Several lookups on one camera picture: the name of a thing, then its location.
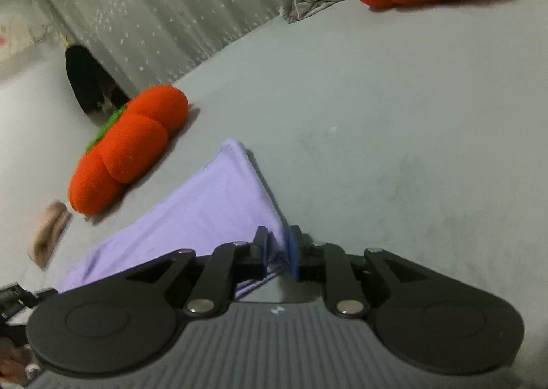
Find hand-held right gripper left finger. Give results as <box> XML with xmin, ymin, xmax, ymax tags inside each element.
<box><xmin>117</xmin><ymin>225</ymin><xmax>272</xmax><ymax>319</ymax></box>

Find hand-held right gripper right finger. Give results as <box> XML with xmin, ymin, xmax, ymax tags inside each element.
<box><xmin>289</xmin><ymin>225</ymin><xmax>431</xmax><ymax>319</ymax></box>

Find purple pants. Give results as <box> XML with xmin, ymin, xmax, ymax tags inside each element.
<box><xmin>55</xmin><ymin>138</ymin><xmax>287</xmax><ymax>300</ymax></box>

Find dark hanging clothes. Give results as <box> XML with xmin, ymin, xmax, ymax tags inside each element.
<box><xmin>65</xmin><ymin>44</ymin><xmax>131</xmax><ymax>116</ymax></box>

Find grey bed sheet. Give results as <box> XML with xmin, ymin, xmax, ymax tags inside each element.
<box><xmin>0</xmin><ymin>0</ymin><xmax>548</xmax><ymax>389</ymax></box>

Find large orange pumpkin cushion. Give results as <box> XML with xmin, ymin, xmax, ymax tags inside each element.
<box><xmin>68</xmin><ymin>85</ymin><xmax>189</xmax><ymax>216</ymax></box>

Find grey star print curtain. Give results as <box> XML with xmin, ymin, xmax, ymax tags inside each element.
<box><xmin>38</xmin><ymin>0</ymin><xmax>283</xmax><ymax>92</ymax></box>

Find pink white wall hanging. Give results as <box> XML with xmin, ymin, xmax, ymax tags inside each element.
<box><xmin>0</xmin><ymin>14</ymin><xmax>37</xmax><ymax>60</ymax></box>

